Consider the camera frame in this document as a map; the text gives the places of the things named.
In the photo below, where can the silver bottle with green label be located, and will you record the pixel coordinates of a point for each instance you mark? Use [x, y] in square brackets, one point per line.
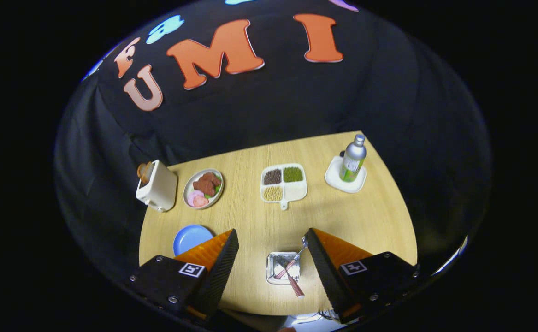
[352, 161]

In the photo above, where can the brown fried meat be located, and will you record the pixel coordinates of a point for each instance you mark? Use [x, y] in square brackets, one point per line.
[205, 183]

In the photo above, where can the white divided dish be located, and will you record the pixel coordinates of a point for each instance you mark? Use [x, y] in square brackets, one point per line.
[295, 190]

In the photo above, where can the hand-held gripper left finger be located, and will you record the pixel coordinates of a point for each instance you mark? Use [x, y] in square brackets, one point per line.
[213, 281]

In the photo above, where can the white square coaster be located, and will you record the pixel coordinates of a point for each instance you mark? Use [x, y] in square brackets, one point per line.
[335, 177]

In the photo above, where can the yellow soybeans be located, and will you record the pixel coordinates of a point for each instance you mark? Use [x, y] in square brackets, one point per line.
[273, 193]

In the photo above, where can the brown toast slices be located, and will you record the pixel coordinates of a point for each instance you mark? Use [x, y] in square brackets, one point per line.
[144, 173]

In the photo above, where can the blue round plate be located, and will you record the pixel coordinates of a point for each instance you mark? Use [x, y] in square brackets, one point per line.
[190, 240]

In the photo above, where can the green lettuce leaf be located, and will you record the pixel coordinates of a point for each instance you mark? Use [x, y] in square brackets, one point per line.
[216, 189]

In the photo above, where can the white oval plate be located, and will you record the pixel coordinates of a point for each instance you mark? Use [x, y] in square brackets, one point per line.
[220, 180]

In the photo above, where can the dark brown beans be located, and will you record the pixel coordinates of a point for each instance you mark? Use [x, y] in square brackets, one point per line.
[272, 176]

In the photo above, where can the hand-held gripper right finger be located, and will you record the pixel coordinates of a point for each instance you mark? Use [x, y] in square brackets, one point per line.
[326, 276]

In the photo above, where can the pink ham slices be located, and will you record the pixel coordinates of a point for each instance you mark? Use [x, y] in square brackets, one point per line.
[197, 199]

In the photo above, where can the white toaster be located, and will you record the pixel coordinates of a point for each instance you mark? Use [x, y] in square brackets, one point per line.
[160, 189]

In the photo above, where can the green mung beans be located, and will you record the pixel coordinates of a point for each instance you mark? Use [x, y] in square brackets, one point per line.
[292, 174]

